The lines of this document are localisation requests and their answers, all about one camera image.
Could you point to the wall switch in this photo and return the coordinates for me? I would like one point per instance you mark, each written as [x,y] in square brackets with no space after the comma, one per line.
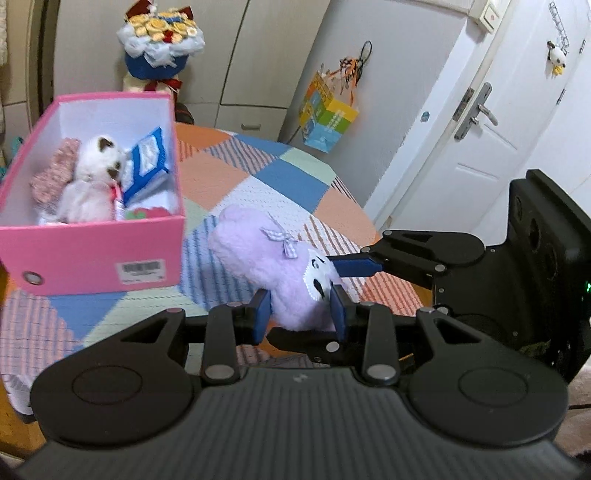
[490,14]

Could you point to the white plush cat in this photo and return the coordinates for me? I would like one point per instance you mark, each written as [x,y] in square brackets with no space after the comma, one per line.
[90,184]

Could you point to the teal cloth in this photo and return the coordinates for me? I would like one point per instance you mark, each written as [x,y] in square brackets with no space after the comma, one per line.
[11,145]

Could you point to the small plush chick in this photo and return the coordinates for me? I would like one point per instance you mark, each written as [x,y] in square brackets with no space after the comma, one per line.
[556,56]

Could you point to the pink floral cloth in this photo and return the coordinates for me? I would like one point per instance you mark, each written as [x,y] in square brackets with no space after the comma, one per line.
[57,166]

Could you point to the person's fluffy clothing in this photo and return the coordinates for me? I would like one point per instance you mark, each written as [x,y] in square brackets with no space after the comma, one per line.
[582,383]

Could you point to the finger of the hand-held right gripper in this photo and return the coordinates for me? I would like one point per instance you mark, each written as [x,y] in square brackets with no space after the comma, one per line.
[300,344]
[355,266]

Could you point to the blue wet wipes pack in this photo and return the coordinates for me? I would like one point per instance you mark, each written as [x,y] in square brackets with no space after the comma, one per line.
[145,159]

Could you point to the pink cardboard box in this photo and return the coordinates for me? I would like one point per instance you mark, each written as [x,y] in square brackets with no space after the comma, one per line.
[92,249]

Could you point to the colourful gift bag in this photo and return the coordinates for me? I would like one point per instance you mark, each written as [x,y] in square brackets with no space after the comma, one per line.
[328,120]

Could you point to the purple plush toy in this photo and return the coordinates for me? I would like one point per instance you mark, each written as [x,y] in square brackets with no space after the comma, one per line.
[258,249]

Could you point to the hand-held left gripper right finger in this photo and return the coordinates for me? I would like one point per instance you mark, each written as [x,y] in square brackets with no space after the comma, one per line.
[338,314]

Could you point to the flower bouquet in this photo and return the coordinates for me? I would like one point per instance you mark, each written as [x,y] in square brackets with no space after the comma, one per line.
[157,41]

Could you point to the white door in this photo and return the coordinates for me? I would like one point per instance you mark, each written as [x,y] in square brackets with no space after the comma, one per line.
[508,138]

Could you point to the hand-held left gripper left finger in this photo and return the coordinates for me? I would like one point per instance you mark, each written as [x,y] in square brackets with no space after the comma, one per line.
[263,314]

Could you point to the dark stool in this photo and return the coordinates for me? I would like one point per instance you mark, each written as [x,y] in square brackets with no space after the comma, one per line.
[184,113]

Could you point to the red round pouch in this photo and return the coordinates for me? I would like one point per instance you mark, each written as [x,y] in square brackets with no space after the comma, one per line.
[152,213]

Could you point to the white mesh cloth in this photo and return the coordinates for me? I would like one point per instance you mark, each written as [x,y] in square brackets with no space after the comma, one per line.
[48,217]

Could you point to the grey wardrobe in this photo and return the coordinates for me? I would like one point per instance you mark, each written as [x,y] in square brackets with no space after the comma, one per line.
[258,60]

